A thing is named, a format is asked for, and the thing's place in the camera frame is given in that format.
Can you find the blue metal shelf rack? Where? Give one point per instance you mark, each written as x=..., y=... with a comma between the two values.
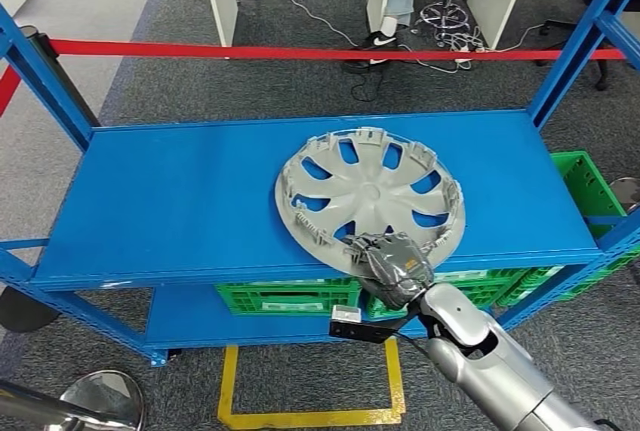
x=175, y=203

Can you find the green plastic crate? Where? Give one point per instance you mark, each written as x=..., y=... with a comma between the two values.
x=490, y=287
x=320, y=297
x=580, y=183

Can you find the dark round floor base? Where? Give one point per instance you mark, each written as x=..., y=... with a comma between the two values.
x=25, y=315

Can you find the metal stanchion post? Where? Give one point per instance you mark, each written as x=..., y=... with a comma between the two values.
x=63, y=83
x=110, y=395

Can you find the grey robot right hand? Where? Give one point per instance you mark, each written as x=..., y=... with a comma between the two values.
x=395, y=269

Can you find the chrome stanchion base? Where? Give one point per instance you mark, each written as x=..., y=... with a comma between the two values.
x=627, y=191

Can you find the grey plastic wheel hubcap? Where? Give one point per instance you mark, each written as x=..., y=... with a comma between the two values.
x=370, y=193

